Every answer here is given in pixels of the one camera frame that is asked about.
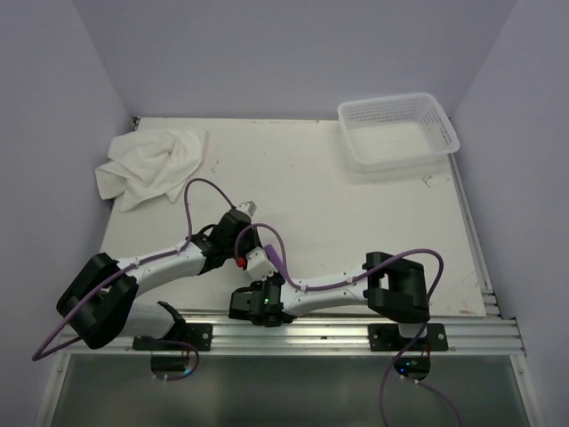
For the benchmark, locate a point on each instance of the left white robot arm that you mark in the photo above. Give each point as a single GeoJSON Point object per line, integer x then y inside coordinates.
{"type": "Point", "coordinates": [103, 298]}

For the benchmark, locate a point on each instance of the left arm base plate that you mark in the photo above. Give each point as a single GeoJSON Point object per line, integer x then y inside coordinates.
{"type": "Point", "coordinates": [160, 327]}

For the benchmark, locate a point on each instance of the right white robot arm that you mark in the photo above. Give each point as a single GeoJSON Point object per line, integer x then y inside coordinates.
{"type": "Point", "coordinates": [389, 285]}

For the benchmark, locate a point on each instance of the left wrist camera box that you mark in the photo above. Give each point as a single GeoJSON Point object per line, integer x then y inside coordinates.
{"type": "Point", "coordinates": [249, 208]}

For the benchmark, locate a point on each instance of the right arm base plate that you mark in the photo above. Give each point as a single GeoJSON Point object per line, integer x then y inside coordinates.
{"type": "Point", "coordinates": [388, 337]}

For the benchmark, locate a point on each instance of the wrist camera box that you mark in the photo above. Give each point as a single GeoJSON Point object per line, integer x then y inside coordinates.
{"type": "Point", "coordinates": [257, 265]}
{"type": "Point", "coordinates": [249, 208]}

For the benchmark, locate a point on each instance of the aluminium mounting rail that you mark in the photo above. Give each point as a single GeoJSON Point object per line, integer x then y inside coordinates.
{"type": "Point", "coordinates": [340, 335]}

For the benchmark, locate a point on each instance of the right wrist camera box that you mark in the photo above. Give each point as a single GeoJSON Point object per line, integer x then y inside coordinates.
{"type": "Point", "coordinates": [257, 265]}

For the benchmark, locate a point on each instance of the purple microfiber towel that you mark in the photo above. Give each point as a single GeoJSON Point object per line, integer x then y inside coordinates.
{"type": "Point", "coordinates": [274, 257]}

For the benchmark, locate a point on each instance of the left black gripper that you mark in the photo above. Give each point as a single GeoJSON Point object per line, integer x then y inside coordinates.
{"type": "Point", "coordinates": [253, 237]}

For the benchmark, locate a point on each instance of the white perforated plastic basket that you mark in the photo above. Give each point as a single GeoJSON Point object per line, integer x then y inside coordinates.
{"type": "Point", "coordinates": [396, 131]}

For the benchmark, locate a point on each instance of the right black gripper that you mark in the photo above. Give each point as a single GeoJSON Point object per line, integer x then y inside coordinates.
{"type": "Point", "coordinates": [258, 285]}

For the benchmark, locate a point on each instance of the white crumpled towel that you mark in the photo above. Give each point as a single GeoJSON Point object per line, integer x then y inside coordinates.
{"type": "Point", "coordinates": [143, 165]}

